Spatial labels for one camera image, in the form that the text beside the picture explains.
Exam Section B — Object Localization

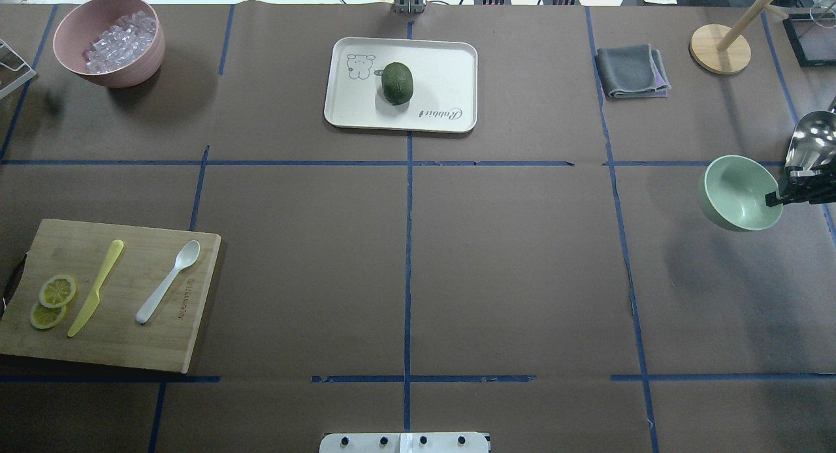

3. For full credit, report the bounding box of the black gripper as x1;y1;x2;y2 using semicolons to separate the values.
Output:
765;167;835;207

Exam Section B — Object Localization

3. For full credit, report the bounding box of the light green bowl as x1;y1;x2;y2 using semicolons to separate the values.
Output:
698;155;783;232

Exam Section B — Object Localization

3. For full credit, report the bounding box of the white plastic spoon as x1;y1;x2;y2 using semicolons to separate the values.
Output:
135;241;201;325

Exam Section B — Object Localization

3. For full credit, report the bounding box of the pink bowl with ice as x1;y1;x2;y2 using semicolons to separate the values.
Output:
53;0;165;88

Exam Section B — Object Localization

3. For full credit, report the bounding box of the metal scoop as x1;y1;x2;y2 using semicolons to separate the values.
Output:
782;107;835;181

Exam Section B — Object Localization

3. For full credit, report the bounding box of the wooden mug tree stand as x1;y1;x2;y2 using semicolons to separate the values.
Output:
689;0;789;75

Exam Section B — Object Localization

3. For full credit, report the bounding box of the grey folded cloth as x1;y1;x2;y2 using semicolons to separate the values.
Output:
595;44;671;99

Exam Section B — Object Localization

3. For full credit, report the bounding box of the white rabbit tray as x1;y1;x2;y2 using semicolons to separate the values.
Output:
323;37;478;134

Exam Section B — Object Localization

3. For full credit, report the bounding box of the green avocado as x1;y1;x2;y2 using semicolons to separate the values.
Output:
380;61;415;106

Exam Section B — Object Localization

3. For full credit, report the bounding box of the bamboo cutting board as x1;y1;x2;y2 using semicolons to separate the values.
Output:
1;219;221;373

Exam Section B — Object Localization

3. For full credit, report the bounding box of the yellow plastic knife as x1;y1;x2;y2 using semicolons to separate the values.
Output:
67;239;125;338

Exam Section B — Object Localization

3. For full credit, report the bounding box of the upper lemon slice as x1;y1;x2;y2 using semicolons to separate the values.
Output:
38;274;78;308

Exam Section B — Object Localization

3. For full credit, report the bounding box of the lemon slice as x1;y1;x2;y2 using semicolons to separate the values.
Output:
38;274;78;308
29;302;68;330

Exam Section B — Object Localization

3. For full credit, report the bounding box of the lower lemon slice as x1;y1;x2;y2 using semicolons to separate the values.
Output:
29;302;68;330

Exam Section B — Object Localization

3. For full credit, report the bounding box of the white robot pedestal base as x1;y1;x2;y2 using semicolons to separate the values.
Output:
319;431;492;452

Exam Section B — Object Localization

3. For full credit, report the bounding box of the white wire cup rack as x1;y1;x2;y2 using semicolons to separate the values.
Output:
0;40;37;99

